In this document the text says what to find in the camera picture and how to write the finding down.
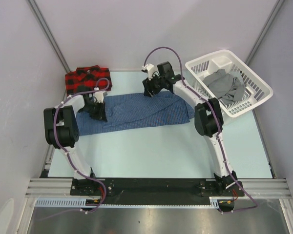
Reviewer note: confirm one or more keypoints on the red black plaid shirt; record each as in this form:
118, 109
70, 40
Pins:
89, 77

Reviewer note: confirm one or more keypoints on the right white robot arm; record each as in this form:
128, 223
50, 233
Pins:
208, 119

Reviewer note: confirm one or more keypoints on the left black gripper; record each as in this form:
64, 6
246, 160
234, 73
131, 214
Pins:
100, 115

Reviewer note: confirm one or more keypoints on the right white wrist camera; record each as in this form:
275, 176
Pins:
149, 69

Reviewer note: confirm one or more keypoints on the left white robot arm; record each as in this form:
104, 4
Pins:
62, 132

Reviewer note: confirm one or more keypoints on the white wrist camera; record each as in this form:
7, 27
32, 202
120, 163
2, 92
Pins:
99, 95
149, 69

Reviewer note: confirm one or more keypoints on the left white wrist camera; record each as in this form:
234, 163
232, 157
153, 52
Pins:
99, 95

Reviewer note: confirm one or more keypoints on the white slotted cable duct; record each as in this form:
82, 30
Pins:
83, 203

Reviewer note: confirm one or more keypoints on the blue checked shirt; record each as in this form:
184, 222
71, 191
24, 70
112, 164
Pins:
133, 111

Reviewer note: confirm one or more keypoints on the white plastic basket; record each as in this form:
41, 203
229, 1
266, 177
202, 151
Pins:
257, 90

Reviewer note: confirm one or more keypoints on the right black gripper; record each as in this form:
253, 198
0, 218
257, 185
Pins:
149, 87

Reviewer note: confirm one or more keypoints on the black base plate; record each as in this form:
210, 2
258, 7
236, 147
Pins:
165, 191

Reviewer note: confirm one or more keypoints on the grey shirt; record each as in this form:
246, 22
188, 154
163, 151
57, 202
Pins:
228, 87

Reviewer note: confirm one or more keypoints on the aluminium rail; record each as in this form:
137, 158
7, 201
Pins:
257, 188

